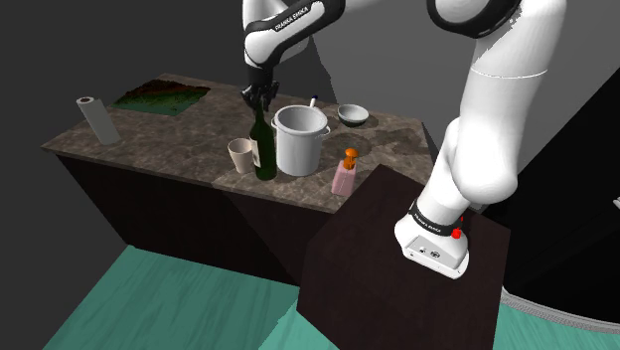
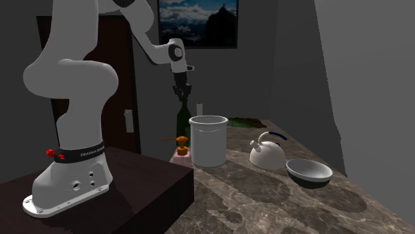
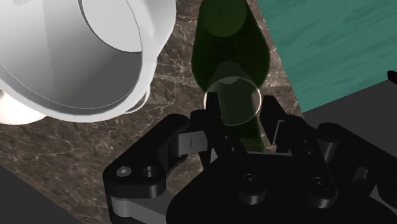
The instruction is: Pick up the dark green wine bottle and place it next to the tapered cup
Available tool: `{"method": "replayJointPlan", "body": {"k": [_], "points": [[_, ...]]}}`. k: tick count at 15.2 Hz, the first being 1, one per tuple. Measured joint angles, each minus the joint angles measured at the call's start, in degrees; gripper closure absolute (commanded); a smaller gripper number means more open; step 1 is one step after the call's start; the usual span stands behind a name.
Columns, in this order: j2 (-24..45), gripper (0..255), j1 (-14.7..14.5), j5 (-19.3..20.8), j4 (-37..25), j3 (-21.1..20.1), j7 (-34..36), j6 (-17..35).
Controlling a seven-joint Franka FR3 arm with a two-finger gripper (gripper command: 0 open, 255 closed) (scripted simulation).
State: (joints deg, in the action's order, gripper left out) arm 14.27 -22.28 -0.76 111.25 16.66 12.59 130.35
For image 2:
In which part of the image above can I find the dark robot stand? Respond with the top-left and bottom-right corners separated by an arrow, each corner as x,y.
0,146 -> 196,234

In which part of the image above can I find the white kettle with blue handle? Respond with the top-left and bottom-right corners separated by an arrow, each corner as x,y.
249,130 -> 289,171

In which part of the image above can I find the pink soap dispenser orange pump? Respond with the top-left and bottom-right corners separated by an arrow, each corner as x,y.
162,136 -> 194,169

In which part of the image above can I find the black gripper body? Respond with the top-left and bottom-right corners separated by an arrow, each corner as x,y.
173,71 -> 189,90

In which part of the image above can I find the dark brown door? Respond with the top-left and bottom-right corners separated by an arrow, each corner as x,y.
35,15 -> 142,155

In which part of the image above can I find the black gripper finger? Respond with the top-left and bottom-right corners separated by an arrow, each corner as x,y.
172,84 -> 193,102

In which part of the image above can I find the dark green glass bottle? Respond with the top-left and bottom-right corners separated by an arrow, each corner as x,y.
176,98 -> 192,148

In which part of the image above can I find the green mat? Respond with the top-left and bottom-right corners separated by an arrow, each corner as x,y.
225,117 -> 267,130

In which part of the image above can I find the white and black bowl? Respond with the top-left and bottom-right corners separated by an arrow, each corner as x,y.
285,158 -> 334,189

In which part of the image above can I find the white cylindrical container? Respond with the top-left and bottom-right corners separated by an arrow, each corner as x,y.
188,114 -> 229,168

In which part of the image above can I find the mountain wall picture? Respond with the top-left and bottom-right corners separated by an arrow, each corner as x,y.
156,0 -> 239,50

